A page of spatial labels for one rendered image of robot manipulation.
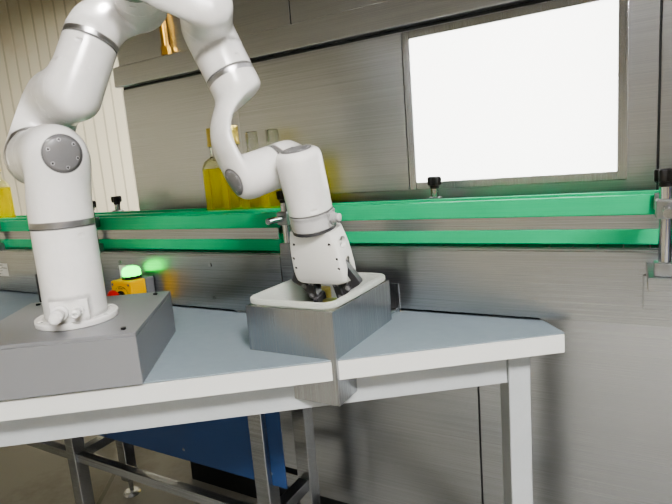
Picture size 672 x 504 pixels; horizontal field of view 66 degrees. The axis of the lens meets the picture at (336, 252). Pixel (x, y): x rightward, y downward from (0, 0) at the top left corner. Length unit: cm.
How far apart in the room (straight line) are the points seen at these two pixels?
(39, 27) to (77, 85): 321
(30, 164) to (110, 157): 302
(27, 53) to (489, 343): 368
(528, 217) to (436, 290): 22
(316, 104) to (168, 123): 53
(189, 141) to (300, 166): 84
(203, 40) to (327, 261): 41
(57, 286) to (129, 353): 16
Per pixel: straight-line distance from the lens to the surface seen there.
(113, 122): 391
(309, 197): 82
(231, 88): 90
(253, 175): 85
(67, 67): 94
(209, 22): 89
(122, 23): 100
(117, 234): 143
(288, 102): 136
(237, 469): 139
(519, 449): 104
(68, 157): 89
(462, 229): 101
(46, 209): 90
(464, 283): 101
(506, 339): 90
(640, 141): 115
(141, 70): 172
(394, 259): 104
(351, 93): 127
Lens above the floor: 105
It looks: 10 degrees down
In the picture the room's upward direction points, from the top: 5 degrees counter-clockwise
